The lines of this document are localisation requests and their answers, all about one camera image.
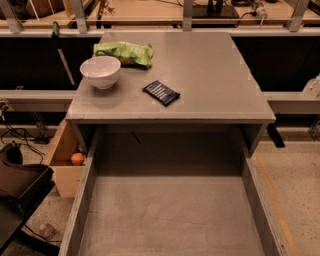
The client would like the grey top drawer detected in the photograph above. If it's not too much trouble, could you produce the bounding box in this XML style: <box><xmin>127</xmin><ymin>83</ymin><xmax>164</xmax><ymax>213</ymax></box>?
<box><xmin>59</xmin><ymin>127</ymin><xmax>293</xmax><ymax>256</ymax></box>

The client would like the green chip bag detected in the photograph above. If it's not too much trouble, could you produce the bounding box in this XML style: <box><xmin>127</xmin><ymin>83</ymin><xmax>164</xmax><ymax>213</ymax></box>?
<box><xmin>93</xmin><ymin>41</ymin><xmax>153</xmax><ymax>69</ymax></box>

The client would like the orange fruit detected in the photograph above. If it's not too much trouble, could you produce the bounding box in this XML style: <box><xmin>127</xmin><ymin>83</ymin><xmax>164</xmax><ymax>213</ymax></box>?
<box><xmin>71</xmin><ymin>153</ymin><xmax>84</xmax><ymax>166</ymax></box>

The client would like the green handled tool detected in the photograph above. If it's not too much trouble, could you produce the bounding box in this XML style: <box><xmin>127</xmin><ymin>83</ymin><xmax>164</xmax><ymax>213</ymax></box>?
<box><xmin>51</xmin><ymin>21</ymin><xmax>75</xmax><ymax>85</ymax></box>

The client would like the black tray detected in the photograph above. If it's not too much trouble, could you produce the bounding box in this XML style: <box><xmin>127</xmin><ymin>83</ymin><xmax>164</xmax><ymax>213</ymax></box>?
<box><xmin>0</xmin><ymin>143</ymin><xmax>56</xmax><ymax>256</ymax></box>

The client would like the dark blue snack packet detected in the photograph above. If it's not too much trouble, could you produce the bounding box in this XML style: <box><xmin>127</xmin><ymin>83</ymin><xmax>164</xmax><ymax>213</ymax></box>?
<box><xmin>142</xmin><ymin>80</ymin><xmax>180</xmax><ymax>106</ymax></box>

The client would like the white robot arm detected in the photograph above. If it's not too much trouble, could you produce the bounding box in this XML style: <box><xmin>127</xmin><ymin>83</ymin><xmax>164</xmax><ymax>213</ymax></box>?
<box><xmin>303</xmin><ymin>75</ymin><xmax>320</xmax><ymax>98</ymax></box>

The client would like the grey drawer cabinet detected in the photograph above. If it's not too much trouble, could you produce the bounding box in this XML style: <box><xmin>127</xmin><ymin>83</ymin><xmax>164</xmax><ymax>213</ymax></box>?
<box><xmin>66</xmin><ymin>31</ymin><xmax>275</xmax><ymax>152</ymax></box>

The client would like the wooden box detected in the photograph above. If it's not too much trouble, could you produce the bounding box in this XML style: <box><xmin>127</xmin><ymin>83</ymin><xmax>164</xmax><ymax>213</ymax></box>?
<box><xmin>44</xmin><ymin>120</ymin><xmax>84</xmax><ymax>198</ymax></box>

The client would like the black floor cable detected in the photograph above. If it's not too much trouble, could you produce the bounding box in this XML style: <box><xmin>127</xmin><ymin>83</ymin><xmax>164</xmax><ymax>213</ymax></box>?
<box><xmin>0</xmin><ymin>103</ymin><xmax>46</xmax><ymax>164</ymax></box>

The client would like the white ceramic bowl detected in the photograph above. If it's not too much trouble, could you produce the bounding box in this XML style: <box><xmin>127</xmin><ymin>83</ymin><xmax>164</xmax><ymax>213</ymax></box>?
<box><xmin>80</xmin><ymin>56</ymin><xmax>121</xmax><ymax>89</ymax></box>

